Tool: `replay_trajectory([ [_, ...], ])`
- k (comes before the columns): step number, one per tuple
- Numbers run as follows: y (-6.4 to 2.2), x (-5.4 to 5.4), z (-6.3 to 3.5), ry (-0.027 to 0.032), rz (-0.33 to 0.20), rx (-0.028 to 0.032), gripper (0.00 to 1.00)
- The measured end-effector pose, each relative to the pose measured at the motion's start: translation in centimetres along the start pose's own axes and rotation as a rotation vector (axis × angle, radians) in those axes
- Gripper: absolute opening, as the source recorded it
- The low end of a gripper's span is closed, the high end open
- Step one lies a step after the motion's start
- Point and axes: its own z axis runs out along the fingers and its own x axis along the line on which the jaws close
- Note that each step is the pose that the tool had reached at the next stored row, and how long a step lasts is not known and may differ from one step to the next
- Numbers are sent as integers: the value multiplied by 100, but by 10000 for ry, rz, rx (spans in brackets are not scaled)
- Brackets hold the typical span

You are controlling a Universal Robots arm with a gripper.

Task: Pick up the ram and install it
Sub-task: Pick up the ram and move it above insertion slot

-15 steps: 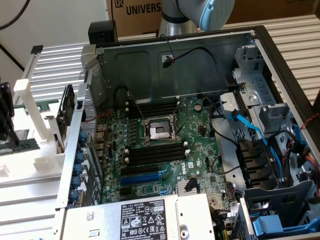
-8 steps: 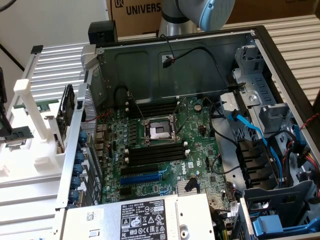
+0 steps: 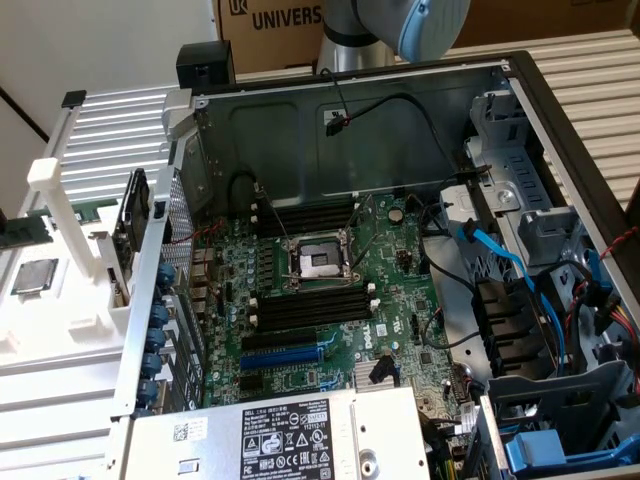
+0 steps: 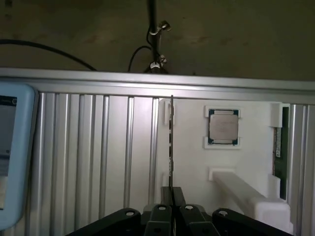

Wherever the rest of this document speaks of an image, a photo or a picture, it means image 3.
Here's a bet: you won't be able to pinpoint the thin black wire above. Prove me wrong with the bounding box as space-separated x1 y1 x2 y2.
421 238 479 297
421 305 485 351

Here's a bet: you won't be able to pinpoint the silver metal disk bay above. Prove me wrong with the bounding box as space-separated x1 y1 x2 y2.
462 89 559 221

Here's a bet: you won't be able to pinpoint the red yellow power wires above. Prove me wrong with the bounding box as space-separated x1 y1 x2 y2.
593 294 640 351

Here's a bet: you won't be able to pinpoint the plain brown cardboard box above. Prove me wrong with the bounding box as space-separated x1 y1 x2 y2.
442 0 640 51

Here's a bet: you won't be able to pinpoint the black looped wire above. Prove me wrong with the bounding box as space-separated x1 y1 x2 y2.
226 168 262 217

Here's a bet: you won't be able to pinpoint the blue expansion slot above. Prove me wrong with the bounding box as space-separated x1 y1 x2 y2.
239 347 324 372

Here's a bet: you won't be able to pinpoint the silver power supply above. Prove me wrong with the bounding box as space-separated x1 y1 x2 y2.
115 385 434 480

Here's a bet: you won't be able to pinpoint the long black expansion slot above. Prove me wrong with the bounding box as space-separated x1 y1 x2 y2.
241 327 319 354

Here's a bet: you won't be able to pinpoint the open PC case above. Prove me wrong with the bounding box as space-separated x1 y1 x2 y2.
107 49 640 480

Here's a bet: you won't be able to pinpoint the gray plastic disk bay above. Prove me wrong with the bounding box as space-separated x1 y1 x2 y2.
482 358 640 474

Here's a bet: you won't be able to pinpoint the white parts rack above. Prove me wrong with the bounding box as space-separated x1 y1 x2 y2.
0 157 137 369

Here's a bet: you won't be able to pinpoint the black angled wire plug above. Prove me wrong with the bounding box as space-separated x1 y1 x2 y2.
370 352 397 387

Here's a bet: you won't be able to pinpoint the printed cardboard box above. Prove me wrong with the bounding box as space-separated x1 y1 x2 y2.
214 0 329 75

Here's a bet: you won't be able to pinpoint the blue plastic bay handle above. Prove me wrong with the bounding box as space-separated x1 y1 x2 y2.
502 428 640 475

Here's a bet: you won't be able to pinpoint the green Dell motherboard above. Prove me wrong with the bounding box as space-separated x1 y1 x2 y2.
192 192 481 416

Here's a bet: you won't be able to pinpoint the red black twisted wire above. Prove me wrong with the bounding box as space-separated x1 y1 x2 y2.
163 222 225 247
598 219 640 262

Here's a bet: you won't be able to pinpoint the black wire with plug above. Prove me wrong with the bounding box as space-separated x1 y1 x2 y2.
319 67 490 176

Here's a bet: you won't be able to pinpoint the small silver heatsink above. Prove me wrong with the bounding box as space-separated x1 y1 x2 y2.
352 357 402 391

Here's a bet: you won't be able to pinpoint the gray plastic bracket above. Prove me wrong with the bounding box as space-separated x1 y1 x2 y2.
515 204 585 269

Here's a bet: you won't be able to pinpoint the black box-shaped device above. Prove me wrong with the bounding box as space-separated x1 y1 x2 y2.
175 41 237 92

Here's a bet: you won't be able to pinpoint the silver CPU chip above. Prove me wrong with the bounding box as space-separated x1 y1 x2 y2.
10 258 60 297

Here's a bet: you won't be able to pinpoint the black graphics card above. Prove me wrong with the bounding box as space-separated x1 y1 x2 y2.
102 167 154 309

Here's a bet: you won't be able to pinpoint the CPU socket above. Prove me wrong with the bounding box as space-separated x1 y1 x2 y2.
287 234 364 294

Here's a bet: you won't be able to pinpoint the blue SATA wire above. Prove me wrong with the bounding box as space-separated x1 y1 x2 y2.
454 218 576 377
583 247 615 314

